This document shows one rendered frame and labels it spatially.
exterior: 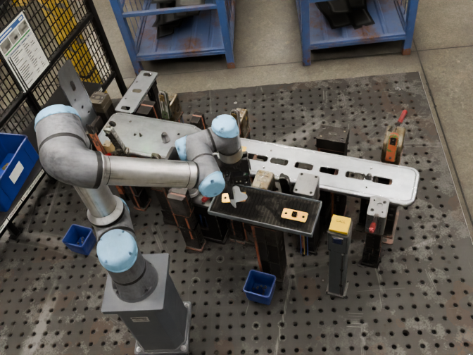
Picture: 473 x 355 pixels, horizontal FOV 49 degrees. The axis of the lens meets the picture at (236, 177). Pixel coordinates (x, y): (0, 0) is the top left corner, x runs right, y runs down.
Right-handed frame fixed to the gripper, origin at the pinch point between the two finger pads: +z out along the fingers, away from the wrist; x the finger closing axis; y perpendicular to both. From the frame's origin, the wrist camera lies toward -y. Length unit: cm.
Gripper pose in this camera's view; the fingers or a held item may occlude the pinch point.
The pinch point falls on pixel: (233, 194)
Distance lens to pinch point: 179.3
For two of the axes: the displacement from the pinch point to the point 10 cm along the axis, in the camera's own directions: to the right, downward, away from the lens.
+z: 1.3, 6.2, 7.7
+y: 9.9, -0.6, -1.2
